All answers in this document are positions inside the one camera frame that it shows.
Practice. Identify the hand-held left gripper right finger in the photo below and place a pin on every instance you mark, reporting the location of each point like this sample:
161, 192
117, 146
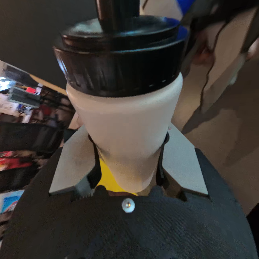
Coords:
180, 161

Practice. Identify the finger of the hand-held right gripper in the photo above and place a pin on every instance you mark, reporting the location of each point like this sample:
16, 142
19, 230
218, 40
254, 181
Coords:
228, 60

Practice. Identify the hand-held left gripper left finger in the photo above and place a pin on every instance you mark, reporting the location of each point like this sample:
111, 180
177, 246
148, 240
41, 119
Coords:
74, 161

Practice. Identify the yellow plastic bin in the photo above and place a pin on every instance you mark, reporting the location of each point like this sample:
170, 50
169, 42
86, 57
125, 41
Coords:
107, 178

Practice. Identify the white bottle black lid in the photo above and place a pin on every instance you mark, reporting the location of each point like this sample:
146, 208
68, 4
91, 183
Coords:
125, 121

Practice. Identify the blue container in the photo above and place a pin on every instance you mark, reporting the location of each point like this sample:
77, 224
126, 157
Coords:
186, 6

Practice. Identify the black book stand wooden edge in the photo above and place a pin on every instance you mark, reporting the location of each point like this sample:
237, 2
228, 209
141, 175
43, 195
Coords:
40, 40

